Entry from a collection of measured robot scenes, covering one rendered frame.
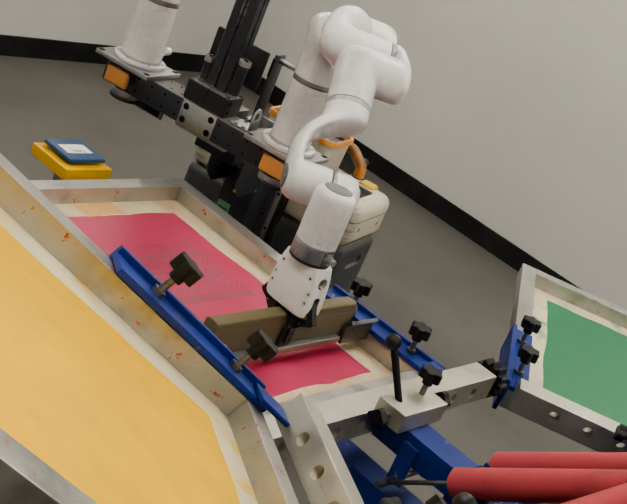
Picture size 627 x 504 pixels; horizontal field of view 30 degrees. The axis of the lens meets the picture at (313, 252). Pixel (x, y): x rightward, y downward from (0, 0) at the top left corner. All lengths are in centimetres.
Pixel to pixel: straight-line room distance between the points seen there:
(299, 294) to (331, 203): 18
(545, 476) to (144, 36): 151
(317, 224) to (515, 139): 424
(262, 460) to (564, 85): 473
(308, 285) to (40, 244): 73
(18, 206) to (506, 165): 497
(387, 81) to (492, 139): 408
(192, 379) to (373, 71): 84
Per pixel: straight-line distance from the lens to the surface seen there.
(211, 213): 253
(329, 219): 195
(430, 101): 643
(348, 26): 226
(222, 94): 268
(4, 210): 135
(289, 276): 202
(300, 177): 201
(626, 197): 587
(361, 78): 212
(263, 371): 206
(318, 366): 215
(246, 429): 150
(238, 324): 195
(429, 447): 188
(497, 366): 225
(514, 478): 175
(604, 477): 168
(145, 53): 278
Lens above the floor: 192
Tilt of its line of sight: 22 degrees down
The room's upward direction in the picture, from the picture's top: 23 degrees clockwise
